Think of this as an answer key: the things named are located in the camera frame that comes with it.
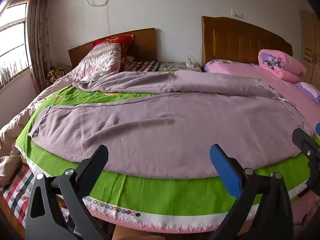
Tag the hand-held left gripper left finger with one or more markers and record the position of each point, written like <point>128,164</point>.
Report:
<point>96,160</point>

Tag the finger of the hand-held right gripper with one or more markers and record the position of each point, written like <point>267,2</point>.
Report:
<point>303,140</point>

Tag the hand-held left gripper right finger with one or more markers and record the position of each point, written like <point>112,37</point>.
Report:
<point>226,167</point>

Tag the mauve purple blanket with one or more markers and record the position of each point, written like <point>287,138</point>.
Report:
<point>162,120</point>

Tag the purple and white folded cloth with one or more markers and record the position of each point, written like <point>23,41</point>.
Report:
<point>310,88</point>

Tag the pink bed sheet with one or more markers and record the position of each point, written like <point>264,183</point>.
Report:
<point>282,90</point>

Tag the green printed bed sheet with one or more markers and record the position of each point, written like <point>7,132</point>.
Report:
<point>140,195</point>

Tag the folded pink floral quilt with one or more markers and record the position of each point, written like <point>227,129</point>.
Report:
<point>285,63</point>

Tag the light wooden wardrobe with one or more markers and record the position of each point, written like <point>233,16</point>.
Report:
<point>311,47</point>

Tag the yellow and black cloth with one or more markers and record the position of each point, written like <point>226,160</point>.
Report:
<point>58,73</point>

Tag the pink patterned quilt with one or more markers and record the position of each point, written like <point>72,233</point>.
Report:
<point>100,60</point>

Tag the white power strip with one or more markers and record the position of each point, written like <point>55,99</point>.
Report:
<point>189,63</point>

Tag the nightstand with floral cover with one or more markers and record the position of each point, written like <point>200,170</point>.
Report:
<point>172,66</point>

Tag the right wooden headboard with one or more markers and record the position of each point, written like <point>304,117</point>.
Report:
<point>237,42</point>

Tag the red embroidered pillow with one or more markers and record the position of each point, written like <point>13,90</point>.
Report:
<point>126,43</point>

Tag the plain wooden headboard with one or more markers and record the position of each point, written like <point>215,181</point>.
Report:
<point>142,45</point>

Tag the brown patterned curtain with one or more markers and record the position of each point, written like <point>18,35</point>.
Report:
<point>38,42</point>

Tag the barred window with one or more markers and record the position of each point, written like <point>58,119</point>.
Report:
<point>12,42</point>

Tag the wooden bed frame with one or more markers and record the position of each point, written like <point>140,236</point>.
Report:
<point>8,216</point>

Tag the white wall socket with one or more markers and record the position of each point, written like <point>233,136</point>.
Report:
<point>237,13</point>

